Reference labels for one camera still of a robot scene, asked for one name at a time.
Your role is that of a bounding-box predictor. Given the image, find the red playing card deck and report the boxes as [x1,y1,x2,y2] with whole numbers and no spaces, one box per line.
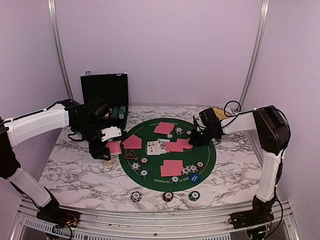
[105,141,122,155]

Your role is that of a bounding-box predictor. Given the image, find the red black chip stack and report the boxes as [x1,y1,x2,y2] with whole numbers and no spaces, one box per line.
[162,191,174,202]

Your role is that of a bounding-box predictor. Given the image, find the black poker chip case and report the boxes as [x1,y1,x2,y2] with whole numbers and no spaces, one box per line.
[80,72,129,130]

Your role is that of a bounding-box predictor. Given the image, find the face up community card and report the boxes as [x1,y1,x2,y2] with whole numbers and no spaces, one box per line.
[157,138,170,154]
[150,141,161,155]
[146,141,155,156]

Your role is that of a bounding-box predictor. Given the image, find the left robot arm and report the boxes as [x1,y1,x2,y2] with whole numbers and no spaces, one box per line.
[0,97,122,224]

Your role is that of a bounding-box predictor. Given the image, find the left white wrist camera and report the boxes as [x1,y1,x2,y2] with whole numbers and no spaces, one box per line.
[100,126,122,142]

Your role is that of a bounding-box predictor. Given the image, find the woven bamboo tray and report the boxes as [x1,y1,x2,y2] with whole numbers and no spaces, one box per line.
[212,107,232,120]

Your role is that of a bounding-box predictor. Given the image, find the face down community card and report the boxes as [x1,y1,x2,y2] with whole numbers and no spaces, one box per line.
[176,138,193,150]
[165,141,184,153]

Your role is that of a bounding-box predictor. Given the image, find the teal chips row in case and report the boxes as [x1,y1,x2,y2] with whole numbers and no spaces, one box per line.
[118,106,127,120]

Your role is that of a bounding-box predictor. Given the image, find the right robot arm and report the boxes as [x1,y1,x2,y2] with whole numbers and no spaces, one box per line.
[189,105,292,224]

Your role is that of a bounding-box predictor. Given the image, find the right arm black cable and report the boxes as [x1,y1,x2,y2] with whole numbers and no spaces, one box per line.
[192,100,292,233]

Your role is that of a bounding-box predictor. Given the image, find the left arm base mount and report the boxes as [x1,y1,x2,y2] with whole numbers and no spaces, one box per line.
[36,209,81,228]

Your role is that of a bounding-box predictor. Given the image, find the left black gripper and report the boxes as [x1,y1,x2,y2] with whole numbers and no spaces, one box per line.
[74,120,111,161]

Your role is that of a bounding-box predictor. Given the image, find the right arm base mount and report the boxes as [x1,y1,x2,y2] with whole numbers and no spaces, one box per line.
[228,210,275,229]

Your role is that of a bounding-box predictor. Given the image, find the blue small blind button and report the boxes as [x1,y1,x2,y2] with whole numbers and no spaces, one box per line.
[188,173,201,184]

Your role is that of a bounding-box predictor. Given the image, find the white chips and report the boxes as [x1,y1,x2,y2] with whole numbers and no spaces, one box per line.
[175,127,184,135]
[130,162,141,171]
[181,164,198,175]

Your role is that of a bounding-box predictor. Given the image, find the blue gold card box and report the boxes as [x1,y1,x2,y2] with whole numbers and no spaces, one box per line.
[102,157,118,168]

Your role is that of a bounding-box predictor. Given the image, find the red card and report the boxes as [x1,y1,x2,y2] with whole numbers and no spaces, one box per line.
[153,125,173,135]
[129,138,142,149]
[163,160,184,171]

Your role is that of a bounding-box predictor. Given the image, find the right aluminium frame post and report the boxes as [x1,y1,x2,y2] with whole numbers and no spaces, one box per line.
[239,0,270,110]

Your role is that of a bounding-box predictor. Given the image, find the black triangular dealer button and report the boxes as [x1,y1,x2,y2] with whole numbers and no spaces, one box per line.
[125,149,138,160]

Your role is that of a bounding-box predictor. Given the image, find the green chips row in case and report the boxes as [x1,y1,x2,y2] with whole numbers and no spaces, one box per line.
[110,106,120,119]

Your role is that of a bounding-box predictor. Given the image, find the teal chip stack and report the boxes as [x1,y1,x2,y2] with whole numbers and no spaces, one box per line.
[188,191,201,202]

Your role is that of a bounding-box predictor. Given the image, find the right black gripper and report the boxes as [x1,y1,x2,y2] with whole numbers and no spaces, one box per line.
[187,128,216,147]

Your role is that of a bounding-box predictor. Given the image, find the round green poker mat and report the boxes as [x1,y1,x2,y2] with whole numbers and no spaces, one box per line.
[119,118,217,192]

